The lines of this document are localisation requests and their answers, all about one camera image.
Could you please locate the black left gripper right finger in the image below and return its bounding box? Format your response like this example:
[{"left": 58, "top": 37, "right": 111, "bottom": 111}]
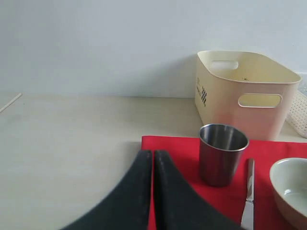
[{"left": 153, "top": 150, "right": 242, "bottom": 230}]

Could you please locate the cream plastic bin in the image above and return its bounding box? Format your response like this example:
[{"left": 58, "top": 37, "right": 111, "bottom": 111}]
[{"left": 195, "top": 51, "right": 302, "bottom": 140}]

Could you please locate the white perforated plastic basket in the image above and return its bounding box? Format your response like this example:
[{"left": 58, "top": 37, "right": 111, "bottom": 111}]
[{"left": 286, "top": 81, "right": 307, "bottom": 138}]

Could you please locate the red table cloth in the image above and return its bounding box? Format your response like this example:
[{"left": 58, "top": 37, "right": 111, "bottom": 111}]
[{"left": 141, "top": 136, "right": 307, "bottom": 230}]

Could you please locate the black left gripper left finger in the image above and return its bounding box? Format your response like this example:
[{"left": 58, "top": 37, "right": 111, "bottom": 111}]
[{"left": 63, "top": 150, "right": 152, "bottom": 230}]

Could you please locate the white strip on table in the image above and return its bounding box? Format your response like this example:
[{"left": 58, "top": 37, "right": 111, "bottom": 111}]
[{"left": 0, "top": 93, "right": 23, "bottom": 113}]

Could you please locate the metal table knife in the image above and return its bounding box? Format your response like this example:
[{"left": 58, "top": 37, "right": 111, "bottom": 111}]
[{"left": 241, "top": 158, "right": 255, "bottom": 230}]

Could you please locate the pale green ceramic bowl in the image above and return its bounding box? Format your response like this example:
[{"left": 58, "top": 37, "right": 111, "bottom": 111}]
[{"left": 269, "top": 158, "right": 307, "bottom": 230}]

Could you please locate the stainless steel cup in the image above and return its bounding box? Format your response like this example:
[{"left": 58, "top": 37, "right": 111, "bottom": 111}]
[{"left": 199, "top": 124, "right": 249, "bottom": 187}]

